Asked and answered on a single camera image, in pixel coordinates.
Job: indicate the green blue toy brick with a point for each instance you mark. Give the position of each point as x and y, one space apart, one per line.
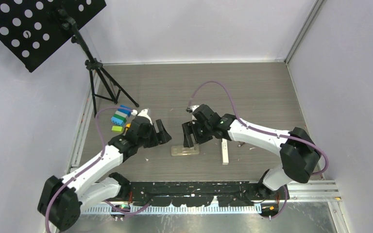
118 121

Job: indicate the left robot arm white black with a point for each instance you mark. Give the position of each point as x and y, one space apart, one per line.
63 199

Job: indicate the aluminium rail frame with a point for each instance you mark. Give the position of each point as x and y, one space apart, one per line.
314 191

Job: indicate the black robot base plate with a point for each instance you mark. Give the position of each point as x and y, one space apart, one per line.
197 194

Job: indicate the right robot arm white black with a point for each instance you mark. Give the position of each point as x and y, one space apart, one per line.
295 148

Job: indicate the grey toy brick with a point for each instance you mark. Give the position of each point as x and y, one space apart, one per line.
120 115

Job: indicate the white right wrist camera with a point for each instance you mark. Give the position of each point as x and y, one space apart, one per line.
192 108

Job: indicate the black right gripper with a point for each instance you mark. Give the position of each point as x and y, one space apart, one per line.
188 128

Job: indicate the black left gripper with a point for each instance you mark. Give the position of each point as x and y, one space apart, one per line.
161 137

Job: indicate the black perforated music stand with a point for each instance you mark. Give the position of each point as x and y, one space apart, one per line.
35 29

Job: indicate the lime green toy wedge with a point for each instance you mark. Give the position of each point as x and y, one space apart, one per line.
116 128

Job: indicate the white slim remote control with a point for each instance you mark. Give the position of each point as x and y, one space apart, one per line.
224 152

